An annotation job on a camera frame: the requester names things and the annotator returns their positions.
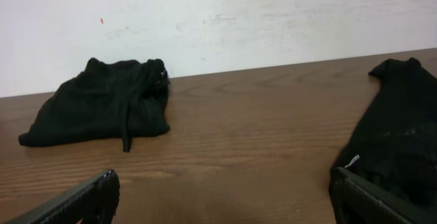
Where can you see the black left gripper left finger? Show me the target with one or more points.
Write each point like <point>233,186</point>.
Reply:
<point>93,201</point>

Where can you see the folded black garment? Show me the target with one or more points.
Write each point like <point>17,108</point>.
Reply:
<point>123,100</point>

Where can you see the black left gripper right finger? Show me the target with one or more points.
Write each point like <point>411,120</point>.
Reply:
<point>356,200</point>

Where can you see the black t-shirt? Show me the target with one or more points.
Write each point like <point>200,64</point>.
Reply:
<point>394,143</point>

